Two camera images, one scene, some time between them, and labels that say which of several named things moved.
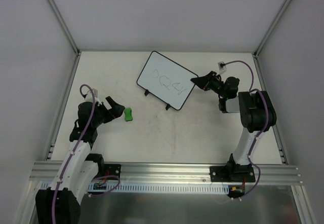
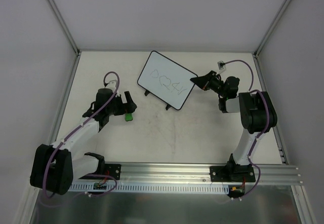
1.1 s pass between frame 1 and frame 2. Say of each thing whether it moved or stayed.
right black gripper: stayed
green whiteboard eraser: stayed
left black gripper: moved
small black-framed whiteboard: stayed
